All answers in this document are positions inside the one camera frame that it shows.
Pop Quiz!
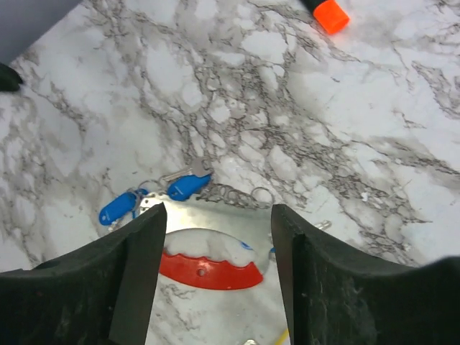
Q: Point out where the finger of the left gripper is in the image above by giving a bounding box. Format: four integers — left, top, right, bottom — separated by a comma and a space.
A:
0, 63, 24, 93

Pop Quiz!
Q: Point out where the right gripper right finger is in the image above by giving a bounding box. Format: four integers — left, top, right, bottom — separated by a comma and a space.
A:
271, 204, 459, 345

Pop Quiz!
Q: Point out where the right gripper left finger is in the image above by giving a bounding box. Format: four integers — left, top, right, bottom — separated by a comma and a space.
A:
1, 204, 167, 344

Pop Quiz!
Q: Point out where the blue tag key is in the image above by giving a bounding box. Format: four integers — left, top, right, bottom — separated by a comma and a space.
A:
162, 158, 213, 201

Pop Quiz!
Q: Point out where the yellow tag key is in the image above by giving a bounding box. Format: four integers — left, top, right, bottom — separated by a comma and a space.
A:
242, 326, 291, 345

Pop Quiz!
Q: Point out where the blue tag on holder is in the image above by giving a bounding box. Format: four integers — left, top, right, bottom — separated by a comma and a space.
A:
98, 188, 148, 229

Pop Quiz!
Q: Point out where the orange black highlighter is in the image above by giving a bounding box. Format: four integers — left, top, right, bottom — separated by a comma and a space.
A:
301, 0, 350, 35

